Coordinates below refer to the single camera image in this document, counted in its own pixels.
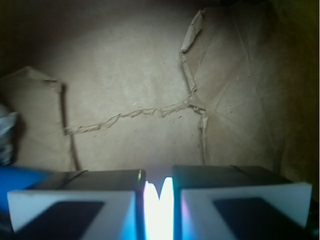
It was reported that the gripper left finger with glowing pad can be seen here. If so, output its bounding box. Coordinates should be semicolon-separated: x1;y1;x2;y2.
7;169;146;240

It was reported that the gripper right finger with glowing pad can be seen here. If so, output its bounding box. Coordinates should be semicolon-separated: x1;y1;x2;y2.
172;165;313;240

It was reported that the blue plastic toy bottle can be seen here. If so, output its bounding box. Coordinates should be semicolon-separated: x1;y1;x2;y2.
0;166;52;213

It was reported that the brown paper bag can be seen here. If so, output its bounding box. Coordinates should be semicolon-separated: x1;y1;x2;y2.
0;0;320;200

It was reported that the crumpled grey paper wad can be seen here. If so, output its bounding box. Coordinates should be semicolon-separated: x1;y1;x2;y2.
0;104;18;166

